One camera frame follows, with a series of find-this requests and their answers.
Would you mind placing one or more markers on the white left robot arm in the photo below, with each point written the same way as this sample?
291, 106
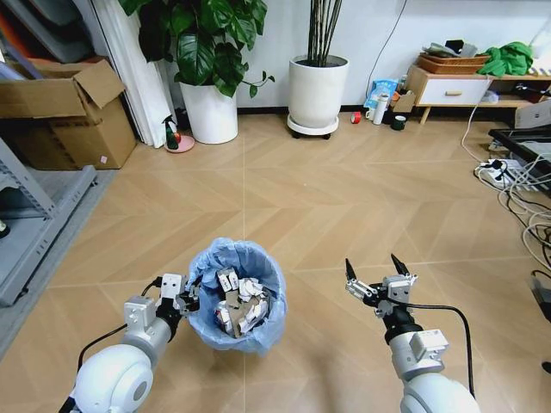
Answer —
112, 378

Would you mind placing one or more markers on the small open cardboard box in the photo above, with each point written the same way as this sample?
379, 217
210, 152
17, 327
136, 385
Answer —
403, 101

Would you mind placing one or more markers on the green cloth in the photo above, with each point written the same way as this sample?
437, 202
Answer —
508, 58

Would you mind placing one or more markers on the tall stem plant white pot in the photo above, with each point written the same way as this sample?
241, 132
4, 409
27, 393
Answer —
317, 90

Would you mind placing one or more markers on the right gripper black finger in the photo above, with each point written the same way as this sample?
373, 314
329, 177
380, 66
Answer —
359, 289
400, 266

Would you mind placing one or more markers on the brown wicker basket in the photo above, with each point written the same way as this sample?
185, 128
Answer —
452, 63

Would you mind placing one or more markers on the pink round dish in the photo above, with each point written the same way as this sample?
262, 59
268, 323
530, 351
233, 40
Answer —
184, 144

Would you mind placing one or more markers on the white power strip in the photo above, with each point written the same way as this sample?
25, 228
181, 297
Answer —
499, 170

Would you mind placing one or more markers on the leafy plant in white pot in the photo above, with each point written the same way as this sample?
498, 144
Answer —
209, 112

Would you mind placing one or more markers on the black frame glass table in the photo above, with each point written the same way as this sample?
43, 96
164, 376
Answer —
523, 142

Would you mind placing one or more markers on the white leaning panels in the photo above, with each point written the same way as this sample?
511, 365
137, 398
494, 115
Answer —
138, 73

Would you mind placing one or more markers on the red tape roll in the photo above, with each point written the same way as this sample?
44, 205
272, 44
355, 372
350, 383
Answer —
356, 117

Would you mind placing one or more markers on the dark spray bottle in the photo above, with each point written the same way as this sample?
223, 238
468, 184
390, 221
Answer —
169, 131

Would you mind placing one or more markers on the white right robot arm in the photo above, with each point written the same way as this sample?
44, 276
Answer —
430, 387

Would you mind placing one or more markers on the white wheeled pot stand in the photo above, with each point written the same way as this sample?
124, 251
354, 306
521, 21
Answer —
312, 127

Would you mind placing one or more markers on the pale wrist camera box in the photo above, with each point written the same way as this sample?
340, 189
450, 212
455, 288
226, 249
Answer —
171, 286
398, 290

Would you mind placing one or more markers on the wooden cabinet with white drawer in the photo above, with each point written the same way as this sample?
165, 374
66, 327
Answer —
456, 91

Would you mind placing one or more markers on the grey metal shelf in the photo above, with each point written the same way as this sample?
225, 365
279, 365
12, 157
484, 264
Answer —
30, 215

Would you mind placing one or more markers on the large brown cardboard box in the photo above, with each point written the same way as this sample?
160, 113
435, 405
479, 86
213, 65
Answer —
69, 125

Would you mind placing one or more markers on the white printed cardboard box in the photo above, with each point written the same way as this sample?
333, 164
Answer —
534, 114

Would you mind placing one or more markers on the dark grey leaning board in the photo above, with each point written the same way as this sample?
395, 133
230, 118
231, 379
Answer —
43, 26

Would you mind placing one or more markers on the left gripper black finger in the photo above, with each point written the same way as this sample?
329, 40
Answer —
190, 306
193, 285

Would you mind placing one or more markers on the brown cardboard scrap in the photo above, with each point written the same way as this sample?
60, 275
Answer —
237, 318

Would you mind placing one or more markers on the blue plastic package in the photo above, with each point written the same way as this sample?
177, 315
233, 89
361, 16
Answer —
380, 91

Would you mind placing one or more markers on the small white printed carton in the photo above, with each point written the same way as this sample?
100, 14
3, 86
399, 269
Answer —
227, 280

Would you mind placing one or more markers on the trash bin with blue bag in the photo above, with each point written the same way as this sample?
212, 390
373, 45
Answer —
267, 327

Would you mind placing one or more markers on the white thermos bottle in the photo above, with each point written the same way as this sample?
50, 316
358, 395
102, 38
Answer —
379, 109

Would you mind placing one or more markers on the crumpled white paper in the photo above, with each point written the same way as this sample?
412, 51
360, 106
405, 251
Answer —
249, 287

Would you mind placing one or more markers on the white mug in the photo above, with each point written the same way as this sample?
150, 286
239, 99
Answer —
370, 114

